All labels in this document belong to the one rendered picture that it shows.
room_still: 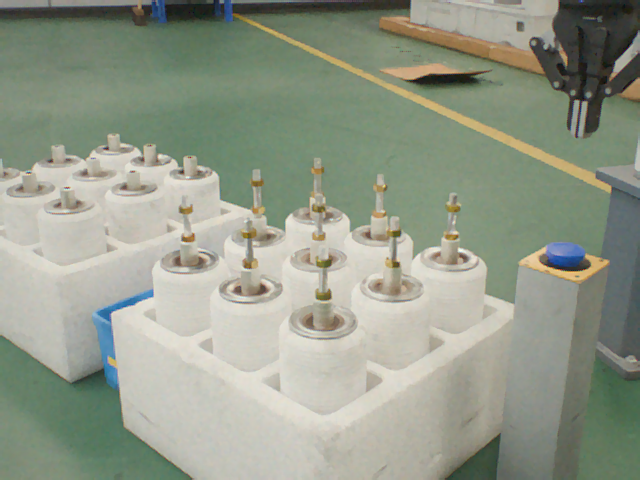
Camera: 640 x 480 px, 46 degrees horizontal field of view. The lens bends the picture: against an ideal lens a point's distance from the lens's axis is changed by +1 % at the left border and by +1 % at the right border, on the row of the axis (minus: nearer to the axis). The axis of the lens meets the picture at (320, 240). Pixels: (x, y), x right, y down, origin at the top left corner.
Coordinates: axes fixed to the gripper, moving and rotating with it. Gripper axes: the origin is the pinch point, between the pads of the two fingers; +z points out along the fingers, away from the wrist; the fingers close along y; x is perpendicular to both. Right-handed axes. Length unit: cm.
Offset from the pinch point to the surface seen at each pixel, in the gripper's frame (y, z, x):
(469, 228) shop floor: -57, 47, 73
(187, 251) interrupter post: -40.0, 19.8, -20.1
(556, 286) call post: 1.1, 16.9, -3.5
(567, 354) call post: 3.2, 24.1, -3.5
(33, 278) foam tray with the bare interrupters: -71, 31, -27
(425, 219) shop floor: -68, 47, 70
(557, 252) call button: -0.1, 13.9, -1.7
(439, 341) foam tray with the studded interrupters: -13.4, 29.5, -2.5
